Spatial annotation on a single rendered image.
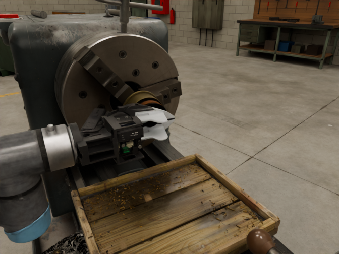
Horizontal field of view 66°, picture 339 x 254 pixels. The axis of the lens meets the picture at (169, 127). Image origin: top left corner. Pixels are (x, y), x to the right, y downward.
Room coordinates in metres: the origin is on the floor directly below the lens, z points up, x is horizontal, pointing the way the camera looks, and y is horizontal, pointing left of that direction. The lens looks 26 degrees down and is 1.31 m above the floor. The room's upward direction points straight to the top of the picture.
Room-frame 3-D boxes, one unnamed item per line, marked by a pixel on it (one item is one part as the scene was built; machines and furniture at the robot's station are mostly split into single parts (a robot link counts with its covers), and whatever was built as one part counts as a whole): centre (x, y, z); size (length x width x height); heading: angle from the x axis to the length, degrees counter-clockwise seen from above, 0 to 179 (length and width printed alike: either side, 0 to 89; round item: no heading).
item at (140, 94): (0.55, 0.06, 1.08); 0.09 x 0.09 x 0.09; 29
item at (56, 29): (1.02, 0.34, 1.06); 0.59 x 0.48 x 0.39; 29
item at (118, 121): (0.43, 0.11, 1.08); 0.12 x 0.09 x 0.08; 119
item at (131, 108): (0.48, 0.07, 1.10); 0.09 x 0.02 x 0.05; 119
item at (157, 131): (0.48, 0.02, 1.06); 0.09 x 0.06 x 0.03; 119
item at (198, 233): (0.45, 0.00, 0.89); 0.36 x 0.30 x 0.04; 119
